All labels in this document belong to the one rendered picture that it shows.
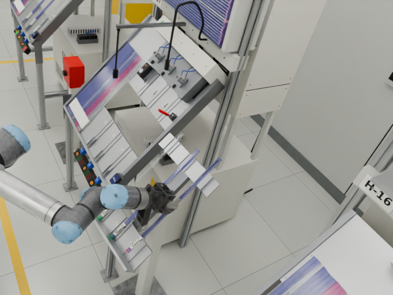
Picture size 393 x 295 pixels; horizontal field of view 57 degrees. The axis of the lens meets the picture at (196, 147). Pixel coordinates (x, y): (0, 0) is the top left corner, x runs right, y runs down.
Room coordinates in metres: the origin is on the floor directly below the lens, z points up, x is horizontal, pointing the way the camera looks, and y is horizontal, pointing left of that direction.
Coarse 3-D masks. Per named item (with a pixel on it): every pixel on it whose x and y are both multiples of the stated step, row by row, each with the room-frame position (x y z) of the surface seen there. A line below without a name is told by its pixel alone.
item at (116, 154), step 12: (96, 120) 1.47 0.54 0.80; (108, 120) 1.45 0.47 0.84; (84, 132) 1.43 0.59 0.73; (96, 132) 1.41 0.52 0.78; (108, 132) 1.39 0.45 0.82; (120, 132) 1.36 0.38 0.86; (96, 144) 1.35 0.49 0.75; (108, 144) 1.33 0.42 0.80; (120, 144) 1.31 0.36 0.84; (96, 156) 1.28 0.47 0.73; (108, 156) 1.27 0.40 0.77; (120, 156) 1.25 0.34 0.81; (132, 156) 1.23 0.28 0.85; (108, 168) 1.21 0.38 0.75; (120, 168) 1.20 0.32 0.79; (108, 180) 1.16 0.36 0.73
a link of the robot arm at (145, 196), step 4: (140, 188) 0.81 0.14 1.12; (144, 188) 0.82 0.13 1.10; (140, 192) 0.79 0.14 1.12; (144, 192) 0.80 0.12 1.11; (144, 196) 0.79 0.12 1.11; (148, 196) 0.80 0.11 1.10; (144, 200) 0.78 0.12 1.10; (148, 200) 0.79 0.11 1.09; (140, 204) 0.76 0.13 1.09; (144, 204) 0.77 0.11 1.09; (136, 208) 0.75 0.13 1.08; (140, 208) 0.77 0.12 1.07
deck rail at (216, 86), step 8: (216, 80) 1.42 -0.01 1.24; (208, 88) 1.40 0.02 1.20; (216, 88) 1.41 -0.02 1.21; (200, 96) 1.38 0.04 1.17; (208, 96) 1.39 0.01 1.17; (192, 104) 1.36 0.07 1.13; (200, 104) 1.37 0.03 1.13; (184, 112) 1.33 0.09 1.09; (192, 112) 1.35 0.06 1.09; (176, 120) 1.31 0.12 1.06; (184, 120) 1.33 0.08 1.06; (168, 128) 1.29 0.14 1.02; (176, 128) 1.30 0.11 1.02; (160, 136) 1.27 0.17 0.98; (152, 144) 1.24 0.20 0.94; (144, 152) 1.22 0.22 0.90; (152, 152) 1.23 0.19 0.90; (136, 160) 1.20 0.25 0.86; (144, 160) 1.21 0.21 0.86; (128, 168) 1.17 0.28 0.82; (136, 168) 1.19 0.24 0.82; (128, 176) 1.16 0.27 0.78
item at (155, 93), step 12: (144, 36) 1.83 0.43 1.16; (156, 36) 1.80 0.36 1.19; (144, 48) 1.76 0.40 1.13; (156, 48) 1.73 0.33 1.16; (144, 60) 1.69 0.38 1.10; (156, 72) 1.60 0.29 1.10; (132, 84) 1.59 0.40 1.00; (144, 84) 1.56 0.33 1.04; (156, 84) 1.53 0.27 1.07; (144, 96) 1.50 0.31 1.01; (156, 96) 1.47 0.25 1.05; (168, 96) 1.45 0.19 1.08; (156, 108) 1.41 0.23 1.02; (168, 108) 1.39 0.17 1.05; (180, 108) 1.37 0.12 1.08; (168, 120) 1.34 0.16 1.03
